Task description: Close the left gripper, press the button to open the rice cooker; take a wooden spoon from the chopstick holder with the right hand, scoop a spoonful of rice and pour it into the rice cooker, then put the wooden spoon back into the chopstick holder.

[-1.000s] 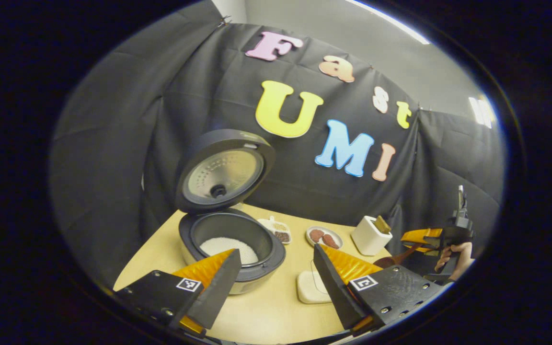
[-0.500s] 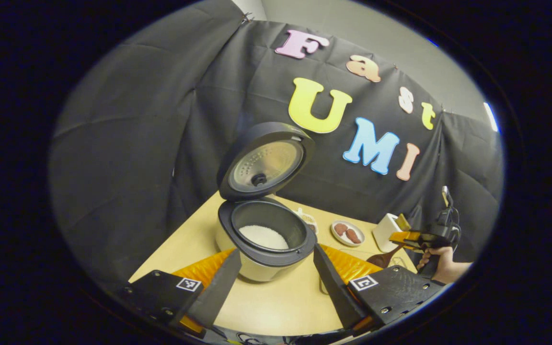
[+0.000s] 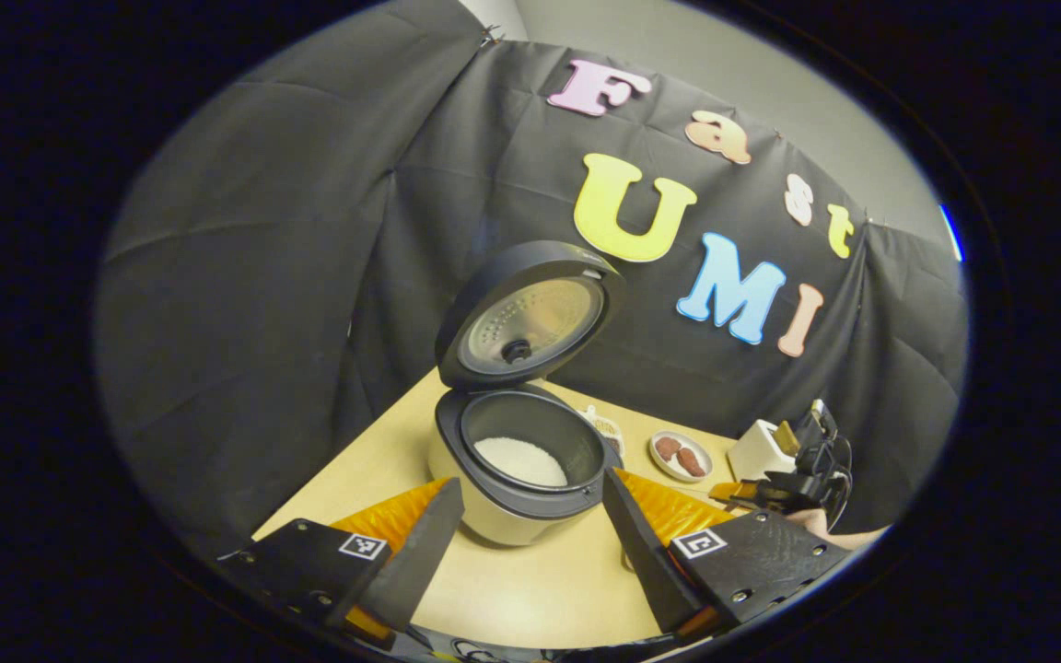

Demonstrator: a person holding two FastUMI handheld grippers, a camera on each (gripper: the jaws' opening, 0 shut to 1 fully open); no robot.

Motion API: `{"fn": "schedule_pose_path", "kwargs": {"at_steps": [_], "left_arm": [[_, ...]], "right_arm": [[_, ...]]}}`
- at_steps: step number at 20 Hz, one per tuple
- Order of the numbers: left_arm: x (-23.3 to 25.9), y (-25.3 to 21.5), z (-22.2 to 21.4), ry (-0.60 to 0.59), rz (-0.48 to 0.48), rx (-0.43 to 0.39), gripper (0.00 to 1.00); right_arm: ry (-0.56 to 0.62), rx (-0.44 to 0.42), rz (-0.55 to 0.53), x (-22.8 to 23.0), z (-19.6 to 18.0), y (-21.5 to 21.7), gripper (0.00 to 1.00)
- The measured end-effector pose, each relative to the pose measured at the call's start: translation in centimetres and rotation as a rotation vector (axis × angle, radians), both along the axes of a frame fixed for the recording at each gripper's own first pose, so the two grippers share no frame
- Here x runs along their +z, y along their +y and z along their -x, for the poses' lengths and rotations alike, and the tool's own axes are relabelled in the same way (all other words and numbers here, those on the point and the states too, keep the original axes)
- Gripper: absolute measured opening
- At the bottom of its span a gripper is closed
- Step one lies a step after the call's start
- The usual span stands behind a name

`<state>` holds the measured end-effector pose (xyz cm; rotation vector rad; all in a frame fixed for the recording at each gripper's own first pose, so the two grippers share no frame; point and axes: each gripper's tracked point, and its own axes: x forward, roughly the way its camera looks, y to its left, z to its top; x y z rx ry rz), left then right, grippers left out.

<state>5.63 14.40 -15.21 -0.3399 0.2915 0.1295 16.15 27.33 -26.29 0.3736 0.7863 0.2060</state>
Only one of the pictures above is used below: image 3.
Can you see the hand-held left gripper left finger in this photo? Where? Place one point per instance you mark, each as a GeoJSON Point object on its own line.
{"type": "Point", "coordinates": [415, 562]}

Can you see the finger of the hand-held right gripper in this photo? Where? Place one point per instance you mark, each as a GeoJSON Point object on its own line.
{"type": "Point", "coordinates": [761, 493]}

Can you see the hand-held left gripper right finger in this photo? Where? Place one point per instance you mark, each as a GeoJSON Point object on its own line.
{"type": "Point", "coordinates": [646, 562]}

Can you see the grey rice cooker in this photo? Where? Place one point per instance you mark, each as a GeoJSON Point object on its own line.
{"type": "Point", "coordinates": [512, 516]}

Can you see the white rice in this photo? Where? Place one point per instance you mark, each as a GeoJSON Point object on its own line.
{"type": "Point", "coordinates": [521, 460]}

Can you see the brown toast slice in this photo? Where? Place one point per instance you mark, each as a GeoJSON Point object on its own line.
{"type": "Point", "coordinates": [787, 437]}

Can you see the white toaster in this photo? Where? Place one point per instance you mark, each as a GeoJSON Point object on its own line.
{"type": "Point", "coordinates": [752, 456]}

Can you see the red meat piece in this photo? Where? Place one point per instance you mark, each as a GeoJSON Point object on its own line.
{"type": "Point", "coordinates": [668, 448]}
{"type": "Point", "coordinates": [692, 462]}

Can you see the round white plate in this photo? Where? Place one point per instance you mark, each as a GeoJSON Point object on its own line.
{"type": "Point", "coordinates": [662, 467]}

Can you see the white divided bean dish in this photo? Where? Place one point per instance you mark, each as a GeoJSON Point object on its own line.
{"type": "Point", "coordinates": [604, 428]}

